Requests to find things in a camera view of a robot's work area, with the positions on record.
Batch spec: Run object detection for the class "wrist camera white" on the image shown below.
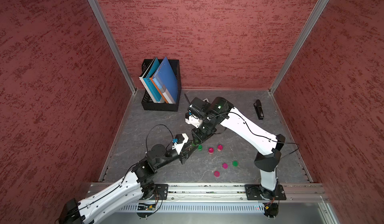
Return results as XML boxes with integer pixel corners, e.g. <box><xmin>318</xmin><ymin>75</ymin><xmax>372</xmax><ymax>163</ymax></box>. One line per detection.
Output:
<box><xmin>172</xmin><ymin>133</ymin><xmax>189</xmax><ymax>155</ymax></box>
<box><xmin>185</xmin><ymin>111</ymin><xmax>203</xmax><ymax>128</ymax></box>

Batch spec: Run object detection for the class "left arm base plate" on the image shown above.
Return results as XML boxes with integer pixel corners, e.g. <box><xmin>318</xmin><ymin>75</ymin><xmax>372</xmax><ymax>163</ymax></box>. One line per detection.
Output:
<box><xmin>142</xmin><ymin>183</ymin><xmax>169</xmax><ymax>200</ymax></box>

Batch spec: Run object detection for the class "teal book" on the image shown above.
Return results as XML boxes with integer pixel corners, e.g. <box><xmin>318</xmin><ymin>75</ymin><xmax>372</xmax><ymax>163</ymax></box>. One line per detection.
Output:
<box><xmin>139</xmin><ymin>57</ymin><xmax>161</xmax><ymax>103</ymax></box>

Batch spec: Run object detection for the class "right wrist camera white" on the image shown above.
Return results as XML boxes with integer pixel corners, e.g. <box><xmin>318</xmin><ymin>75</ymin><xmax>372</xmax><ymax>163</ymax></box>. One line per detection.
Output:
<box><xmin>185</xmin><ymin>111</ymin><xmax>203</xmax><ymax>128</ymax></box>

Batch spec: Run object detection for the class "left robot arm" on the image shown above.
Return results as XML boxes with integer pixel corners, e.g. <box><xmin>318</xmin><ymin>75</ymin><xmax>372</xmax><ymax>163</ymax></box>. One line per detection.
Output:
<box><xmin>55</xmin><ymin>133</ymin><xmax>201</xmax><ymax>224</ymax></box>

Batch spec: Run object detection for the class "blue book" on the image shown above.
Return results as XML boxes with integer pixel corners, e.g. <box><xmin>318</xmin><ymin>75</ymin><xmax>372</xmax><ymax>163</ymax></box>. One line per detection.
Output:
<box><xmin>150</xmin><ymin>57</ymin><xmax>178</xmax><ymax>104</ymax></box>

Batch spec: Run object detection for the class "black stapler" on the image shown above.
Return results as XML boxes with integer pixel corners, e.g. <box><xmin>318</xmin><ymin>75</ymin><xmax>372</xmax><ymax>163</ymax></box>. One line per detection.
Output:
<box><xmin>254</xmin><ymin>99</ymin><xmax>264</xmax><ymax>120</ymax></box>

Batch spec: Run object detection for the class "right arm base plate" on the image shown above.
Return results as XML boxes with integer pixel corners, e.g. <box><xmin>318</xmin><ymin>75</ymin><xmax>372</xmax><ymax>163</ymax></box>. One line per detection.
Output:
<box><xmin>245</xmin><ymin>184</ymin><xmax>287</xmax><ymax>202</ymax></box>

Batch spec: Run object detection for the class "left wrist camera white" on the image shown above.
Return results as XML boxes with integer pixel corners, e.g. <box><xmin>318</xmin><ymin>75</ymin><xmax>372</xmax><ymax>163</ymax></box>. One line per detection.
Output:
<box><xmin>172</xmin><ymin>133</ymin><xmax>189</xmax><ymax>155</ymax></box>

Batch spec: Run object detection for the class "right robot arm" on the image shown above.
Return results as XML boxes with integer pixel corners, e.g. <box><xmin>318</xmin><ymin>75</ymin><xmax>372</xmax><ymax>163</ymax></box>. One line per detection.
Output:
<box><xmin>186</xmin><ymin>97</ymin><xmax>286</xmax><ymax>201</ymax></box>

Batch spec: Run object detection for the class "orange spine book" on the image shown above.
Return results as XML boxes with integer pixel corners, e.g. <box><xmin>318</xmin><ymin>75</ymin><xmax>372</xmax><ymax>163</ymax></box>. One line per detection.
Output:
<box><xmin>150</xmin><ymin>77</ymin><xmax>168</xmax><ymax>104</ymax></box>

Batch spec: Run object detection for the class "black mesh file holder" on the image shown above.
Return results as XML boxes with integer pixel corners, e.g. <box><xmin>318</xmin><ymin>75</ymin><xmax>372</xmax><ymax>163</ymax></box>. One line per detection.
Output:
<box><xmin>142</xmin><ymin>59</ymin><xmax>182</xmax><ymax>112</ymax></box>

